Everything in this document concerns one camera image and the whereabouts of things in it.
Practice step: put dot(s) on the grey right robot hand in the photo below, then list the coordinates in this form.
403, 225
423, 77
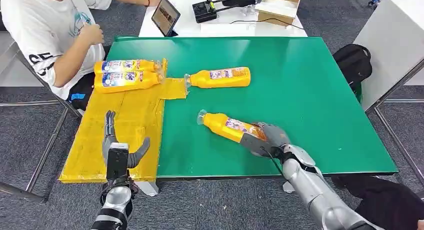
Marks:
265, 140

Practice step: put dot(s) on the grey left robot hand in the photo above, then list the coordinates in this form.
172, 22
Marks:
109, 135

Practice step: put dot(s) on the orange drink bottle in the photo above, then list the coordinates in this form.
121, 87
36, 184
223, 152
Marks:
218, 79
126, 82
218, 124
126, 66

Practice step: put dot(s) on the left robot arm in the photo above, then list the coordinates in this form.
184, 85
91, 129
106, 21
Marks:
117, 198

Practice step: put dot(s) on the yellow plastic sheet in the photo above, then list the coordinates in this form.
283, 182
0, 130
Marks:
126, 129

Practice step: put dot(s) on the green table mat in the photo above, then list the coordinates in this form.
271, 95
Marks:
281, 106

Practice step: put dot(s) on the black backpack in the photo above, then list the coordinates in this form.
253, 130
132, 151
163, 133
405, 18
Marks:
352, 64

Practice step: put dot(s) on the person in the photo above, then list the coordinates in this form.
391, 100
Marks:
43, 29

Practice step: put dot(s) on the black robot leg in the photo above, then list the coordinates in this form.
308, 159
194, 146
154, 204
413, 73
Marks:
381, 198

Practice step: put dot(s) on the black tablet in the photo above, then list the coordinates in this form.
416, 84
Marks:
165, 16

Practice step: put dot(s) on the open cardboard box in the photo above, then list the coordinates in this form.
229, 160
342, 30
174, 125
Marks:
278, 6

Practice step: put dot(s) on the black remote controller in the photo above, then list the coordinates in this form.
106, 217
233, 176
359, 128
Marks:
203, 11

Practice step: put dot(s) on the large white side table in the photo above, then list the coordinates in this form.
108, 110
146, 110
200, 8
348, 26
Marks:
391, 39

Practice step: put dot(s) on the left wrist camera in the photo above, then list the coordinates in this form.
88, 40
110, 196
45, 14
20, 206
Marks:
117, 159

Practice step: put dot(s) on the metal table frame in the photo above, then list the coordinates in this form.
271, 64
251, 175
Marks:
46, 152

